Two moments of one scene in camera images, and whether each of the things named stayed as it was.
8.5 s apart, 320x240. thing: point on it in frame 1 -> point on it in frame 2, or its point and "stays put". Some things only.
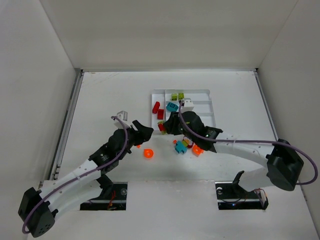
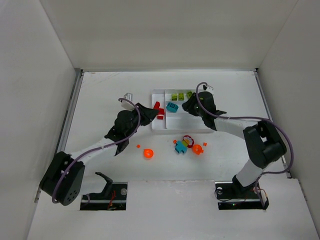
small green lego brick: [174, 96] stays put
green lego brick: [164, 132] -> [189, 94]
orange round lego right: [196, 150] stays put
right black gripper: [175, 124] -> [192, 106]
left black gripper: [136, 130] -> [142, 114]
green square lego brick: [181, 96] stays put
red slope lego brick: [156, 107] stays put
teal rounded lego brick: [172, 107] stays put
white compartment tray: [170, 98] stays put
